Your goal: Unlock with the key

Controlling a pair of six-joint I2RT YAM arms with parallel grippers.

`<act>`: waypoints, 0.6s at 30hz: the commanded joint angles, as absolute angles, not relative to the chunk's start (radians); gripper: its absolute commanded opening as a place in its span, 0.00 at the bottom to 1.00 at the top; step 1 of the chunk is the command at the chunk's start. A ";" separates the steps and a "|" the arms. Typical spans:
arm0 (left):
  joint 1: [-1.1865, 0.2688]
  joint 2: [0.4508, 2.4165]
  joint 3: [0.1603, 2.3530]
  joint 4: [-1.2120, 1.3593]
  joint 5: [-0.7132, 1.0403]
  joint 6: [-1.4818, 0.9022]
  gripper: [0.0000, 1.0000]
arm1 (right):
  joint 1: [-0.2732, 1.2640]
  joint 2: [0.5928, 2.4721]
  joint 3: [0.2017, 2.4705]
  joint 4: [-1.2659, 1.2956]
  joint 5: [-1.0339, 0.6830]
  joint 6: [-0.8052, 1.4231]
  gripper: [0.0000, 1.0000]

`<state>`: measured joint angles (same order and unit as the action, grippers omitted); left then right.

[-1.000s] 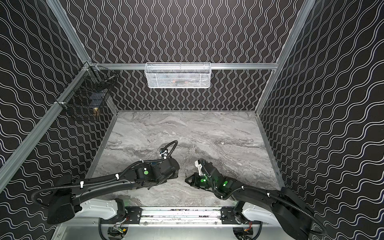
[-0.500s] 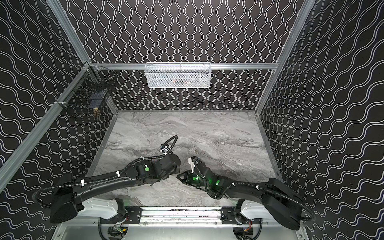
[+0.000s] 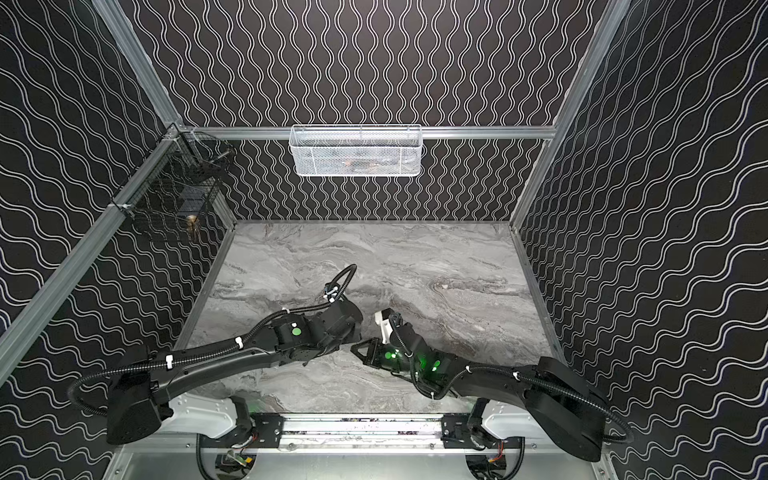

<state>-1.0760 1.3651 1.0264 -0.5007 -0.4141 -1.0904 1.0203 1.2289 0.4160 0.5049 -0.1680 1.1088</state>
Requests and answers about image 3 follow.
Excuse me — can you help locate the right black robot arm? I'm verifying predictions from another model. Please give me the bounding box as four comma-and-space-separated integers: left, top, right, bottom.
351, 323, 608, 462

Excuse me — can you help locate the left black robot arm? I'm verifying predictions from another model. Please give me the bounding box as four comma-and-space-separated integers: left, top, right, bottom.
107, 298, 363, 445

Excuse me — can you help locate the brass padlock in basket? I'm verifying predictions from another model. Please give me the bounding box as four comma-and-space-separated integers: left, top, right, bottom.
185, 215, 199, 237

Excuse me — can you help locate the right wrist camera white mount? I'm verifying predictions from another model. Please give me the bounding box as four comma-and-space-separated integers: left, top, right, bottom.
374, 308, 400, 344

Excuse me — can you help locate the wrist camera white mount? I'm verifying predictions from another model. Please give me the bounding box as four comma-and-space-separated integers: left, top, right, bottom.
323, 282, 340, 303
374, 308, 400, 344

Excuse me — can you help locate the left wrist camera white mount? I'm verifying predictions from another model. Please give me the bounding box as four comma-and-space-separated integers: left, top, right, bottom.
323, 282, 340, 303

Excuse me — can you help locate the left black corrugated cable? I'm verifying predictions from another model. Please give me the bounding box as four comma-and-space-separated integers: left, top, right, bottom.
67, 263, 359, 418

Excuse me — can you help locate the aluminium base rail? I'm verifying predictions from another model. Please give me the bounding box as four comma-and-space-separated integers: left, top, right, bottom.
119, 411, 541, 454

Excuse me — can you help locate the white mesh wall basket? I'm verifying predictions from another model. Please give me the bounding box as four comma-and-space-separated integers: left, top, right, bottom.
289, 124, 424, 177

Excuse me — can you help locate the black wire wall basket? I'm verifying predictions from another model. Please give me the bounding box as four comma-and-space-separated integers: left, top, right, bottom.
120, 131, 236, 244

